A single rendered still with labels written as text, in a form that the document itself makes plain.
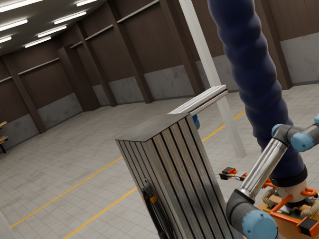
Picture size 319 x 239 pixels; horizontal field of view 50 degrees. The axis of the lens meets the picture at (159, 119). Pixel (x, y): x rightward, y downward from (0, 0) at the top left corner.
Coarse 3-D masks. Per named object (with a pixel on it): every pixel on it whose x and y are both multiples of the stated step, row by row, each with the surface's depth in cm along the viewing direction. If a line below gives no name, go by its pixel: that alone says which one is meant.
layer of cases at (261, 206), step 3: (315, 189) 308; (318, 192) 303; (273, 195) 325; (270, 198) 322; (273, 198) 320; (276, 198) 319; (279, 198) 317; (273, 201) 316; (276, 201) 315; (261, 204) 319; (264, 204) 317; (258, 207) 317; (261, 207) 315
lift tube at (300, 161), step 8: (256, 64) 181; (264, 144) 197; (288, 152) 194; (296, 152) 196; (280, 160) 197; (288, 160) 196; (296, 160) 198; (280, 168) 198; (288, 168) 196; (296, 168) 197; (272, 176) 206; (280, 176) 200; (288, 176) 198; (296, 184) 199
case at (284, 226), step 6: (318, 216) 215; (276, 222) 225; (282, 222) 222; (288, 222) 220; (282, 228) 217; (288, 228) 215; (294, 228) 213; (282, 234) 212; (288, 234) 210; (294, 234) 208; (300, 234) 206; (318, 234) 200
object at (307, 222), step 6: (306, 216) 178; (300, 222) 176; (306, 222) 174; (312, 222) 172; (318, 222) 171; (300, 228) 175; (306, 228) 170; (312, 228) 169; (318, 228) 171; (306, 234) 173; (312, 234) 169
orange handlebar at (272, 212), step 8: (232, 176) 256; (264, 184) 228; (272, 184) 222; (304, 192) 201; (312, 192) 198; (288, 200) 202; (280, 208) 199; (272, 216) 194; (280, 216) 189; (296, 224) 180
